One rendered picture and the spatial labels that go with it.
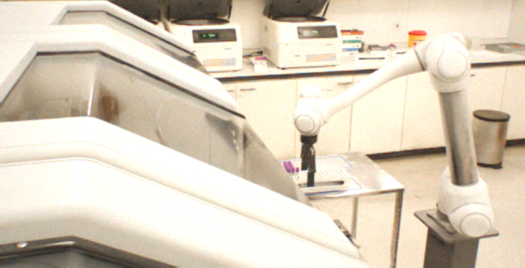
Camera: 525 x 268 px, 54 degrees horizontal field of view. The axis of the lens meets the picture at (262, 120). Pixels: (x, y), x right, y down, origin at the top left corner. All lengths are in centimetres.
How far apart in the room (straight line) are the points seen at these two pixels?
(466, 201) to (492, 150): 288
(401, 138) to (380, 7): 127
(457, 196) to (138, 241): 172
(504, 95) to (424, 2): 117
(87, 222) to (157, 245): 6
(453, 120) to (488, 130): 290
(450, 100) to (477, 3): 381
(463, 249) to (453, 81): 82
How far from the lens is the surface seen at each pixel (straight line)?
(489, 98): 525
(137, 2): 415
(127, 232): 46
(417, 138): 492
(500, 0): 590
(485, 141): 491
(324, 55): 428
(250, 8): 468
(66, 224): 46
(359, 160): 263
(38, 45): 129
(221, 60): 404
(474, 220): 207
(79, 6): 213
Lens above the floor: 182
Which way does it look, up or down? 18 degrees down
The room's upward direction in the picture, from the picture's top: straight up
